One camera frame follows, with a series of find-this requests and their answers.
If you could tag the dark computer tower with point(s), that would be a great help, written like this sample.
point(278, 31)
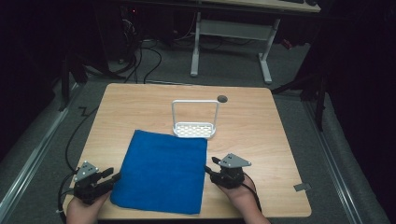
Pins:
point(132, 31)

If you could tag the white-framed wooden desk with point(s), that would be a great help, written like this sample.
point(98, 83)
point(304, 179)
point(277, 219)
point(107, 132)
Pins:
point(236, 29)

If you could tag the blue towel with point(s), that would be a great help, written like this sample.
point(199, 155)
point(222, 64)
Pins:
point(162, 174)

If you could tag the grey metal floor rail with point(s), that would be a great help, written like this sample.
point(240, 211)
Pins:
point(333, 161)
point(34, 152)

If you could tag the black metal stand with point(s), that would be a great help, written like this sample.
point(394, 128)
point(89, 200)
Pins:
point(314, 90)
point(73, 71)

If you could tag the white towel rack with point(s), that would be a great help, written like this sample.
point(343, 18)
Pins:
point(194, 129)

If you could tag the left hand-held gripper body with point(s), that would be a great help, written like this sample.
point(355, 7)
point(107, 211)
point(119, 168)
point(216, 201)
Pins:
point(87, 182)

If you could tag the dark round table grommet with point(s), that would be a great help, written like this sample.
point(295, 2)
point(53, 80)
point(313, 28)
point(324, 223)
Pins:
point(222, 99)

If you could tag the small red object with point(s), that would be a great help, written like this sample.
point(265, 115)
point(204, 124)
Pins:
point(286, 44)

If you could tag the person's left hand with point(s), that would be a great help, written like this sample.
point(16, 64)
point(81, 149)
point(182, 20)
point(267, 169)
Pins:
point(84, 208)

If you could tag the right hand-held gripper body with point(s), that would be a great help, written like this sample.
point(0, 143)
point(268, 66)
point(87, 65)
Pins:
point(232, 172)

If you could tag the person's right hand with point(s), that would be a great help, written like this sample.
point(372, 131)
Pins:
point(239, 194)

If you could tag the grey tape piece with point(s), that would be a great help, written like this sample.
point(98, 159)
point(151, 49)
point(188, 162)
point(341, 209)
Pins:
point(302, 187)

